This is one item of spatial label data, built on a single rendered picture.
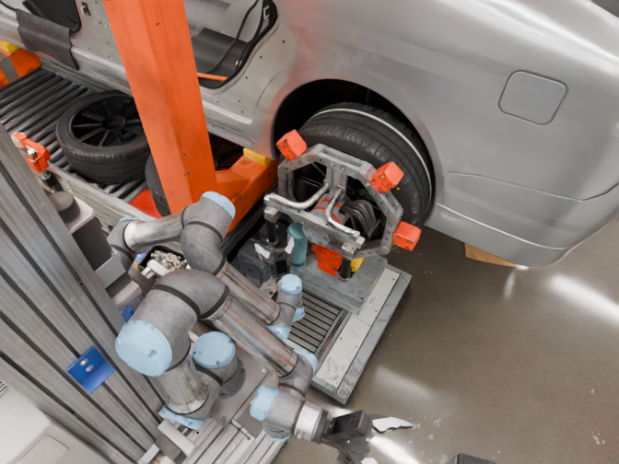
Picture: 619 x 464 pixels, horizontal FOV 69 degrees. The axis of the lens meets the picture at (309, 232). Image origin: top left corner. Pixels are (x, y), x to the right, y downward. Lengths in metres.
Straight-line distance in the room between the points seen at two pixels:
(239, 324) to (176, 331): 0.17
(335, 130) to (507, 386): 1.60
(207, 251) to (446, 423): 1.58
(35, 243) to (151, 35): 0.76
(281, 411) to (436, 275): 1.92
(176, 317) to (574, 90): 1.23
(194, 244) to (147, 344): 0.44
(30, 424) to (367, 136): 1.33
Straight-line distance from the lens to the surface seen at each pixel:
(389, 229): 1.81
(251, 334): 1.09
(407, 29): 1.59
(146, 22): 1.44
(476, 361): 2.64
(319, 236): 1.80
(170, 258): 2.15
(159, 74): 1.52
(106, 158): 2.84
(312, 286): 2.49
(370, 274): 2.47
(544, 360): 2.79
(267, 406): 1.07
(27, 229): 0.89
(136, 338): 0.94
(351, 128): 1.77
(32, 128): 3.63
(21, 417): 1.24
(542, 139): 1.64
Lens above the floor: 2.27
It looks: 52 degrees down
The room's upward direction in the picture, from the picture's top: 3 degrees clockwise
